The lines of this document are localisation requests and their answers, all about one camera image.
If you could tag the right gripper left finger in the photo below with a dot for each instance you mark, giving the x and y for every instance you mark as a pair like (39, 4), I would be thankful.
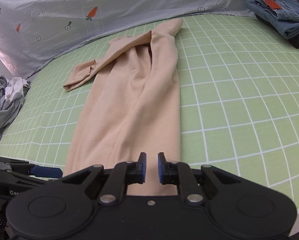
(119, 178)

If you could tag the folded blue jeans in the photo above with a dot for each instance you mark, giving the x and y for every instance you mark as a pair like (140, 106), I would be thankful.
(283, 15)

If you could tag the grey carrot-print sheet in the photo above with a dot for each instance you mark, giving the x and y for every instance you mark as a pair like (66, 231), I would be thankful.
(33, 32)

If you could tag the grey and white clothes pile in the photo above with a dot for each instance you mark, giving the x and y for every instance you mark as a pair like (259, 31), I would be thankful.
(12, 98)

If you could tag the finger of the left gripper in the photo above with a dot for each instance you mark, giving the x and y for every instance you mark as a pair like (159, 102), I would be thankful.
(46, 172)

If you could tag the beige long-sleeve shirt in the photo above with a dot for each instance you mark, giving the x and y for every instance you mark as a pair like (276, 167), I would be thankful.
(133, 106)

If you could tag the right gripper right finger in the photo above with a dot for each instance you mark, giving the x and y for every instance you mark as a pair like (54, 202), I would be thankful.
(185, 179)

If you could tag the folded black garment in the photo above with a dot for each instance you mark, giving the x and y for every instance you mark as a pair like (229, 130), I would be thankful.
(288, 30)

